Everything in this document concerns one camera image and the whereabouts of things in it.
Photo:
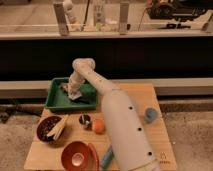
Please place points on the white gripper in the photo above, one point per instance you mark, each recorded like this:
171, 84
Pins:
74, 84

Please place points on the grey white towel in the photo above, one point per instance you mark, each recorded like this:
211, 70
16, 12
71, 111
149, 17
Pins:
73, 96

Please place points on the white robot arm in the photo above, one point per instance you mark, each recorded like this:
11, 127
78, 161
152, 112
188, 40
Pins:
129, 142

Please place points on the green plastic tray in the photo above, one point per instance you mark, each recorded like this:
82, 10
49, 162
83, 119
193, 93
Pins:
57, 99

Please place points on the small dark metal cup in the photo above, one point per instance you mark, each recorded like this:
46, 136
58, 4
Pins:
85, 121

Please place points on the wooden board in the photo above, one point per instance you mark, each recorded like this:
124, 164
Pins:
47, 156

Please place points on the orange fruit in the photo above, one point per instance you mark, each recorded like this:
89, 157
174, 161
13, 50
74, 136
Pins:
98, 126

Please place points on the dark brown bowl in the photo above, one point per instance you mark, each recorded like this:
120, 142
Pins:
45, 126

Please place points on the red lacquer bowl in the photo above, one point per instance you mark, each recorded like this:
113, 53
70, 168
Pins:
75, 156

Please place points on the blue green cylinder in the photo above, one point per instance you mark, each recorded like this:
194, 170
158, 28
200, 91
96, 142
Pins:
107, 158

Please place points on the black machine in background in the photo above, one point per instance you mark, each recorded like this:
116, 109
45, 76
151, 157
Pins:
179, 10

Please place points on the left grey post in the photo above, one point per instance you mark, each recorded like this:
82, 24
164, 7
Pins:
60, 17

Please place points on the grey post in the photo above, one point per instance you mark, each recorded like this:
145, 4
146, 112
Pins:
123, 17
60, 17

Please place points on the right grey post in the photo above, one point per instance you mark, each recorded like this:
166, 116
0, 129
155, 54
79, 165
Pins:
123, 17

